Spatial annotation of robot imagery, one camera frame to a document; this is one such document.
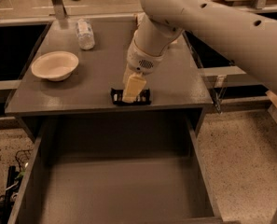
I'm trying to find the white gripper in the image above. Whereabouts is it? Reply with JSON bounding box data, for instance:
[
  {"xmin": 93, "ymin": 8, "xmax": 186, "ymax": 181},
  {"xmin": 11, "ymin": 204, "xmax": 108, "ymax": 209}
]
[{"xmin": 122, "ymin": 39, "xmax": 164, "ymax": 104}]

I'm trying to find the black rxbar chocolate bar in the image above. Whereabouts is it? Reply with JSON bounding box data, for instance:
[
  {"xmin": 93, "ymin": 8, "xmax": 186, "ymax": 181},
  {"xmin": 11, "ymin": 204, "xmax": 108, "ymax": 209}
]
[{"xmin": 110, "ymin": 89, "xmax": 151, "ymax": 106}]

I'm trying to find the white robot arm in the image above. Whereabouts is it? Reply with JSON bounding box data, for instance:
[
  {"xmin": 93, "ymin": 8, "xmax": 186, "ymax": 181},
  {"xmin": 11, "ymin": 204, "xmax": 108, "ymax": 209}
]
[{"xmin": 122, "ymin": 0, "xmax": 277, "ymax": 103}]

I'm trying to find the grey counter cabinet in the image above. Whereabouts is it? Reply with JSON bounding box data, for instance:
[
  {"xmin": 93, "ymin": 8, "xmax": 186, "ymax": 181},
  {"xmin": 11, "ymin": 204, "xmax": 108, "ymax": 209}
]
[{"xmin": 6, "ymin": 15, "xmax": 212, "ymax": 137}]

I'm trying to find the open grey top drawer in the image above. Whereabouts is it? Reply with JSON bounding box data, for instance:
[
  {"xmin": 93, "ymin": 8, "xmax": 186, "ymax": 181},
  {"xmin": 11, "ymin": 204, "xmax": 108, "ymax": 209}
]
[{"xmin": 8, "ymin": 111, "xmax": 222, "ymax": 224}]

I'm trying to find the brown yellow snack bag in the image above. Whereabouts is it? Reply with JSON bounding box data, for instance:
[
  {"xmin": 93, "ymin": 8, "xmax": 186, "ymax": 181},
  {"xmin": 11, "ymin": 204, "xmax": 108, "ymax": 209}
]
[{"xmin": 134, "ymin": 13, "xmax": 183, "ymax": 53}]

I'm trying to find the white paper bowl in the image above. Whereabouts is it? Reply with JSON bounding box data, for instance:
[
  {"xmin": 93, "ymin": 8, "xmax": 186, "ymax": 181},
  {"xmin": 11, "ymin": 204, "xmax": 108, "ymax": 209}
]
[{"xmin": 31, "ymin": 51, "xmax": 79, "ymax": 81}]

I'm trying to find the grey metal post left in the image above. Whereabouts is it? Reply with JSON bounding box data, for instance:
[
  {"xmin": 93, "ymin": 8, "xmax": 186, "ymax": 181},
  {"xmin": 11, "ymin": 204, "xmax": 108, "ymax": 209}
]
[{"xmin": 51, "ymin": 0, "xmax": 66, "ymax": 20}]

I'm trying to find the black cables and equipment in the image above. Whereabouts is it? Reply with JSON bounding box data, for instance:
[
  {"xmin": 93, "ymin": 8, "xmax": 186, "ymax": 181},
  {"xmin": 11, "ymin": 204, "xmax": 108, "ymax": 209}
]
[{"xmin": 0, "ymin": 148, "xmax": 32, "ymax": 224}]

